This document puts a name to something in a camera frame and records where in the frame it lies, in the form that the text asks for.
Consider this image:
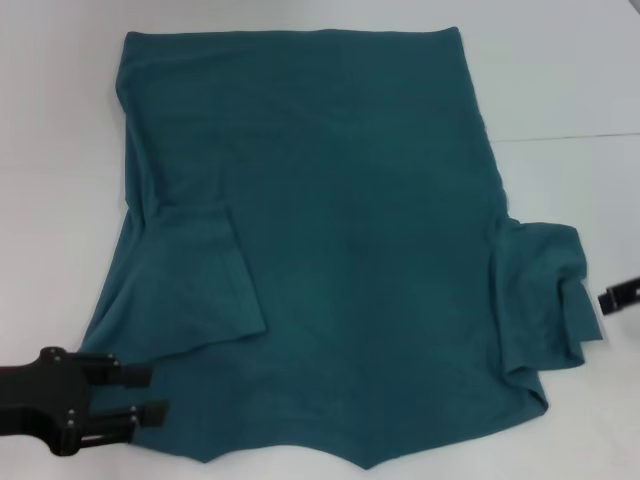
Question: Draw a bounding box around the teal blue shirt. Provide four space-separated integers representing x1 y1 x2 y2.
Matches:
79 27 609 471

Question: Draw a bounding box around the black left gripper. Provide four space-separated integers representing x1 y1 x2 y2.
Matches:
0 346 170 457

